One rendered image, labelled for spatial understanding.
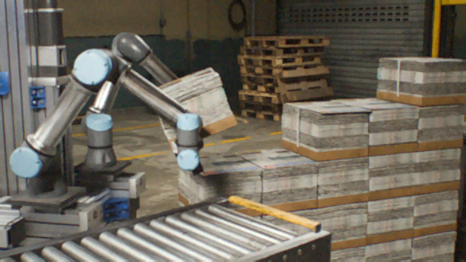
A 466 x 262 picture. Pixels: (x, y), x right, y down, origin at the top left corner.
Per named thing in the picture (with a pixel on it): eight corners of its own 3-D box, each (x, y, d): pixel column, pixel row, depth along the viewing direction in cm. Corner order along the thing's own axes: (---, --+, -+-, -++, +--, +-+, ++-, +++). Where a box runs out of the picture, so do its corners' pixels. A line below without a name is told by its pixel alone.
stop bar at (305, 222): (234, 199, 224) (234, 195, 224) (322, 228, 192) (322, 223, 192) (228, 201, 222) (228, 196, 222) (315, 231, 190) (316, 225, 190)
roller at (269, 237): (202, 217, 218) (202, 205, 217) (295, 254, 184) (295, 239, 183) (191, 220, 215) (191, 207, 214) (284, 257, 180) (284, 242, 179)
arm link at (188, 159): (199, 148, 201) (199, 172, 203) (199, 142, 212) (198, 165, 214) (177, 148, 201) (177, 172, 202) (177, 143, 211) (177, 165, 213)
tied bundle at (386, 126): (328, 143, 319) (329, 101, 315) (372, 139, 330) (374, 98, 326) (369, 157, 284) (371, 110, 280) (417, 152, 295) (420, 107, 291)
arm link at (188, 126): (180, 111, 212) (180, 141, 214) (175, 116, 201) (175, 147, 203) (201, 112, 212) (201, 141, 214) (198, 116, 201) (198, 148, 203)
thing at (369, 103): (329, 101, 315) (329, 100, 314) (373, 99, 325) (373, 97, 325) (370, 110, 281) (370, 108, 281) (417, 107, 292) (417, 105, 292)
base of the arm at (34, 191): (19, 197, 221) (17, 172, 219) (40, 186, 236) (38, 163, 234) (55, 199, 218) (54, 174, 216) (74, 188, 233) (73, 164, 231)
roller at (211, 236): (172, 227, 210) (175, 213, 209) (264, 266, 175) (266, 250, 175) (161, 228, 206) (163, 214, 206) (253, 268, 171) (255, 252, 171)
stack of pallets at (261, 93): (286, 108, 1056) (287, 36, 1033) (329, 113, 991) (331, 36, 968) (235, 116, 963) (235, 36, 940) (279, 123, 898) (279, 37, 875)
